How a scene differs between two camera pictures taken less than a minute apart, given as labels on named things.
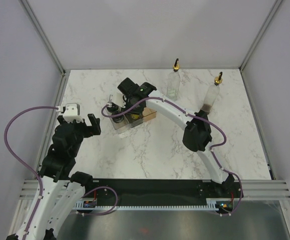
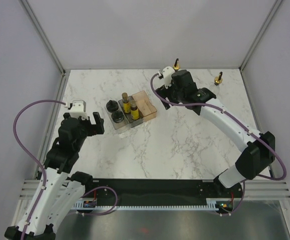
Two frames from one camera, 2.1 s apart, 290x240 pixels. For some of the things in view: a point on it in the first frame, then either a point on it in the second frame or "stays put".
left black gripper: [95, 123] stays put
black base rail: [161, 192] stays put
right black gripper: [139, 110] → [165, 92]
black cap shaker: [118, 119] stays put
